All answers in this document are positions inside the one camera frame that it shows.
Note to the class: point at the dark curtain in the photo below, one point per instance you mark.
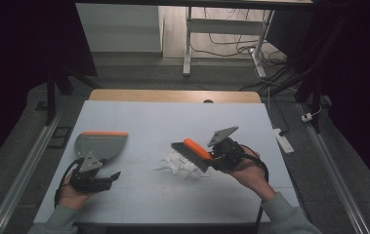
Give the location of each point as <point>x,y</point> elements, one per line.
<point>355,65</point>
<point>16,65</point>

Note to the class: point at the small white adapter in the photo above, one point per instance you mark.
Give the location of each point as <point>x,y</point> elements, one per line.
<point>307,117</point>

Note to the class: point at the person's left hand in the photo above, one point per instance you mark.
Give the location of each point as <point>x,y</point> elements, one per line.
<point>72,196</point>

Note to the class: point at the white power strip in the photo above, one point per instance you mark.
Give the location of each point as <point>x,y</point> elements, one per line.
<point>283,140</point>

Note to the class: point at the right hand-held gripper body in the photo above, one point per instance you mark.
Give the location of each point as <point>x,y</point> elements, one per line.
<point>228,149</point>

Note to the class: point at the pile of white paper scraps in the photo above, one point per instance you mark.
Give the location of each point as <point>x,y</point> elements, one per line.
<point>179,165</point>

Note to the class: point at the metal floor rail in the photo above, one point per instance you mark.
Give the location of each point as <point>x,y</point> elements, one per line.
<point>335,175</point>
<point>23,175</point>

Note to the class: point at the white desk frame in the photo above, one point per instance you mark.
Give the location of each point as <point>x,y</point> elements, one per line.
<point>225,26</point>

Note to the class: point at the black stand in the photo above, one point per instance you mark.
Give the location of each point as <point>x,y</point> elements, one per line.
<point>51,97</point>

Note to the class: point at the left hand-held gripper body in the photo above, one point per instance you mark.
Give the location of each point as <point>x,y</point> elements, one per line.
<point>86,177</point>

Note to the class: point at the wooden table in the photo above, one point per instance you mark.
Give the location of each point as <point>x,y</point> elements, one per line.
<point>172,96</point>

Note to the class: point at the person's right hand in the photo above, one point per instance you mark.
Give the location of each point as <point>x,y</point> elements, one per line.
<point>251,175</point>

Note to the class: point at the white cabinet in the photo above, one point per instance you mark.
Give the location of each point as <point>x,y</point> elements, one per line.
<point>117,27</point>

